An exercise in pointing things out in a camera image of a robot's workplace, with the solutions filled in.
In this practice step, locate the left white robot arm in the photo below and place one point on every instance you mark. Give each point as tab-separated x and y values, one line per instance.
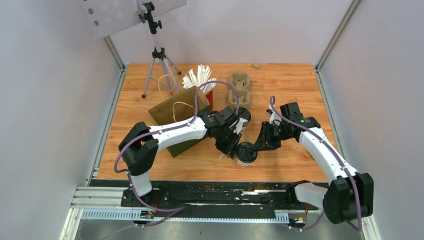
142	143

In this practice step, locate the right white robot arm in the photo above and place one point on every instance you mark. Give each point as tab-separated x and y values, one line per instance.
349	195

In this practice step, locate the silver camera tripod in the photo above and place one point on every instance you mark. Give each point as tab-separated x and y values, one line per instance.
145	14

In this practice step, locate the white perforated panel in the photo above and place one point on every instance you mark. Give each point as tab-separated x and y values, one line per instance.
107	17

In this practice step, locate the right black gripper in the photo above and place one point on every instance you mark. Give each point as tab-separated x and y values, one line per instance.
268	143

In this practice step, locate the white wrapped straws bundle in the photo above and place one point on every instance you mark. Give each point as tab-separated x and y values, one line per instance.
199	76

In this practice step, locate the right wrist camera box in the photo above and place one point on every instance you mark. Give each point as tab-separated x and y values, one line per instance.
274	119

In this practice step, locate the cardboard cup carrier tray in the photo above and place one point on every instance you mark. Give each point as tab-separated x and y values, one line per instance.
240	81

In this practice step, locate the red straw holder cup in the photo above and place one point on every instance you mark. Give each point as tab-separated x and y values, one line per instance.
210	98

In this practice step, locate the green paper bag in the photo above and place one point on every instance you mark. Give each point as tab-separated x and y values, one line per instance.
168	112

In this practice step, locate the black plastic cup lid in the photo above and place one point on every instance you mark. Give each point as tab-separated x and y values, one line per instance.
242	154

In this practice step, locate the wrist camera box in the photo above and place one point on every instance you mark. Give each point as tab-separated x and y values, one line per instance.
237	129
274	119

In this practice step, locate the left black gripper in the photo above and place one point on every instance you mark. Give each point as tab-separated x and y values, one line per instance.
230	150

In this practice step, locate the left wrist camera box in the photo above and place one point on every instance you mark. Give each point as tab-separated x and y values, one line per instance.
237	129

